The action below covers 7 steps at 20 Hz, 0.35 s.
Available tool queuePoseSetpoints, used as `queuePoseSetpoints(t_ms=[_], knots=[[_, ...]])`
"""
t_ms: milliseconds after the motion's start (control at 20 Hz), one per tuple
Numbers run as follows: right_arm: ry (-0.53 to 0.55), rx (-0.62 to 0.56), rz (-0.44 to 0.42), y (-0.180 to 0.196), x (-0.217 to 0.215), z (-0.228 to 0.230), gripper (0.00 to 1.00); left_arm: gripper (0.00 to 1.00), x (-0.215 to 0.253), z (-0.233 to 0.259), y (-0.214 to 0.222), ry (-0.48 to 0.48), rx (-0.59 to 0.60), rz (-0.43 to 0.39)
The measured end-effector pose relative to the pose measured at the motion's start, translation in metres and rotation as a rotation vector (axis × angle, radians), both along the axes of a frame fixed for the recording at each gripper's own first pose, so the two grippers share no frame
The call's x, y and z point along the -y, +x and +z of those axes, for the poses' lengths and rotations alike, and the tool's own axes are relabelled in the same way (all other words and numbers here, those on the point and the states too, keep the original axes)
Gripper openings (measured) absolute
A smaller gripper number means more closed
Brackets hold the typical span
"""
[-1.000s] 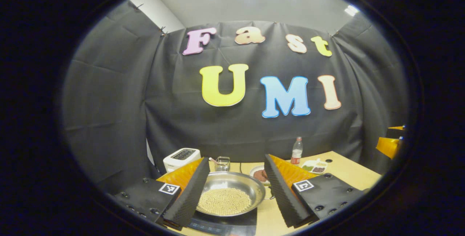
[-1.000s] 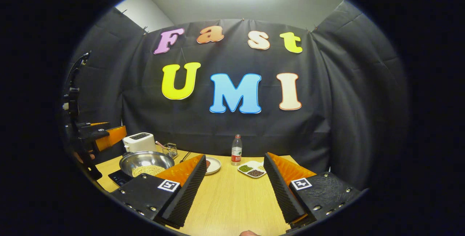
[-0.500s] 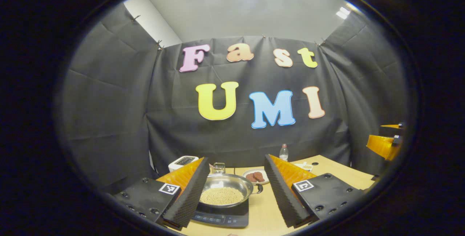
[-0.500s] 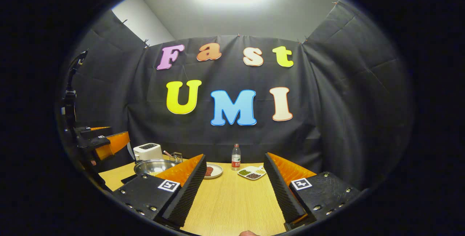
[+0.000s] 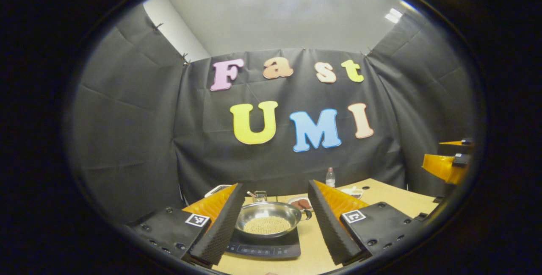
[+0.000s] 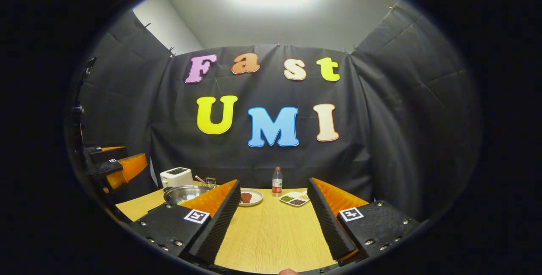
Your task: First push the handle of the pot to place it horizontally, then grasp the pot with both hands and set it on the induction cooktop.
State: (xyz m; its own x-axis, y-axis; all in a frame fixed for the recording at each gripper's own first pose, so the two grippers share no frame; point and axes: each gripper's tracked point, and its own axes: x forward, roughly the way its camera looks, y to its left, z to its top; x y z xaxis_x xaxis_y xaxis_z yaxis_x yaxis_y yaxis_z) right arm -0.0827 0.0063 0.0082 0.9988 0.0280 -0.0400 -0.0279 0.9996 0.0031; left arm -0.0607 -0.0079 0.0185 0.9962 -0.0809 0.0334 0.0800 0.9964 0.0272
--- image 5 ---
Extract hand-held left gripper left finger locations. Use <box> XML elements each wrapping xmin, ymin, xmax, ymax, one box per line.
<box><xmin>127</xmin><ymin>183</ymin><xmax>246</xmax><ymax>266</ymax></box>

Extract white toaster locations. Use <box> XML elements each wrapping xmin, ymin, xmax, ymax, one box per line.
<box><xmin>205</xmin><ymin>184</ymin><xmax>232</xmax><ymax>198</ymax></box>

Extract white divided bean dish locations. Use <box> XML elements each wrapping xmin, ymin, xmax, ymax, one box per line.
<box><xmin>341</xmin><ymin>186</ymin><xmax>364</xmax><ymax>200</ymax></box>

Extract black induction cooktop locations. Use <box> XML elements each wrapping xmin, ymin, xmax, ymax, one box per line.
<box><xmin>226</xmin><ymin>226</ymin><xmax>302</xmax><ymax>260</ymax></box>

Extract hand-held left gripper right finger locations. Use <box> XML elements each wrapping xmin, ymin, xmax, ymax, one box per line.
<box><xmin>308</xmin><ymin>180</ymin><xmax>424</xmax><ymax>266</ymax></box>

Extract white oval plate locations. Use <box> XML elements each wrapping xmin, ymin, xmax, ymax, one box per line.
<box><xmin>288</xmin><ymin>196</ymin><xmax>314</xmax><ymax>212</ymax></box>

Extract pile of soybeans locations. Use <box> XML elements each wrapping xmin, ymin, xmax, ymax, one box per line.
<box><xmin>243</xmin><ymin>216</ymin><xmax>292</xmax><ymax>235</ymax></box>

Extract small ceiling light panel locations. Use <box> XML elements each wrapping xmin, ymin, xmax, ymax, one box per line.
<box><xmin>384</xmin><ymin>8</ymin><xmax>403</xmax><ymax>24</ymax></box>

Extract steel pot with black handle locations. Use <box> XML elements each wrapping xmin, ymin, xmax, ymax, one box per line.
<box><xmin>235</xmin><ymin>201</ymin><xmax>312</xmax><ymax>239</ymax></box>

